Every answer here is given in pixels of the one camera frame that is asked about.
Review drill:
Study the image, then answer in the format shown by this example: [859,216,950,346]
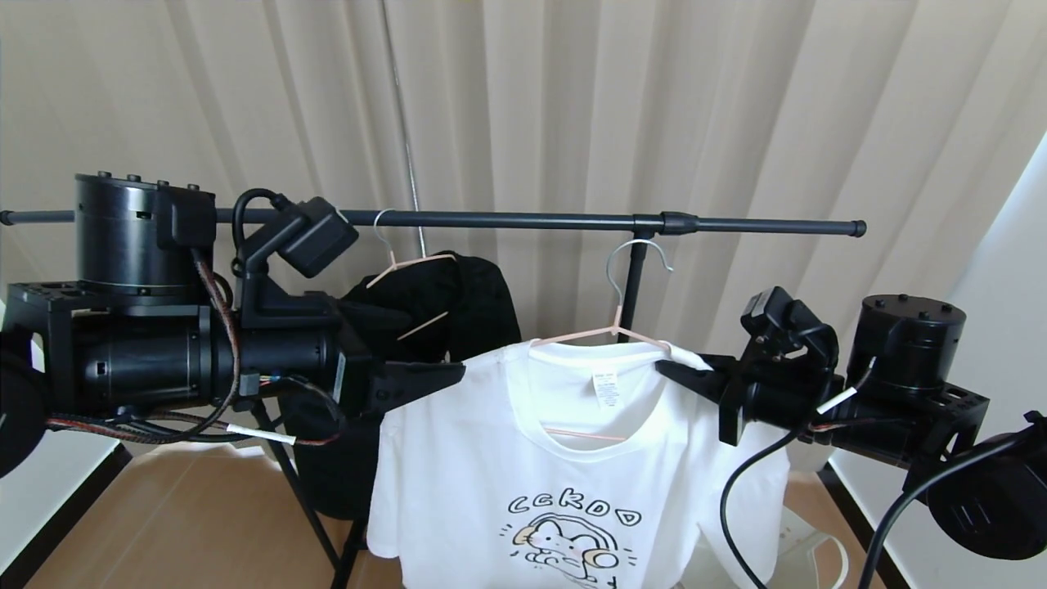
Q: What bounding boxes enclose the white laundry basket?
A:
[769,507,850,589]

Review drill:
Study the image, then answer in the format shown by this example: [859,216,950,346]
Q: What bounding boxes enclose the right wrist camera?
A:
[740,286,841,377]

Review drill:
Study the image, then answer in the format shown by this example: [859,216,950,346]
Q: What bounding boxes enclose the white garment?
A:
[366,339,793,589]

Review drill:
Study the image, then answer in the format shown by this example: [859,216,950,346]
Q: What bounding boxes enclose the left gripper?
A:
[237,299,467,422]

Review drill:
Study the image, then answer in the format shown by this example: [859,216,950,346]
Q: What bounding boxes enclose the black clothes rack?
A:
[0,209,868,589]

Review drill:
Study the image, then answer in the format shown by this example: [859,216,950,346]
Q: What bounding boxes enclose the pink clothes hanger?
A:
[366,209,457,343]
[528,239,676,443]

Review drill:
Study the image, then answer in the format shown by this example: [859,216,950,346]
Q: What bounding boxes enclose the beige curtain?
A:
[0,0,1047,483]

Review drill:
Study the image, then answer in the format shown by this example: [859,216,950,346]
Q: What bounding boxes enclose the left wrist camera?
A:
[231,188,361,328]

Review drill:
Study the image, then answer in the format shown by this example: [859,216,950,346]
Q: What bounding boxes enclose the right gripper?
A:
[718,372,843,447]

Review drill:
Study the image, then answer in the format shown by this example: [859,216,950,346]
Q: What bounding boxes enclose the black shorts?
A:
[282,251,523,520]

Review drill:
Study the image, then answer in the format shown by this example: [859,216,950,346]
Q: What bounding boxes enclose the black cable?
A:
[720,323,841,589]
[857,425,1047,589]

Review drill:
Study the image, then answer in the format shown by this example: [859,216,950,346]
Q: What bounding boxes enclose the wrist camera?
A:
[740,286,841,377]
[231,188,361,328]

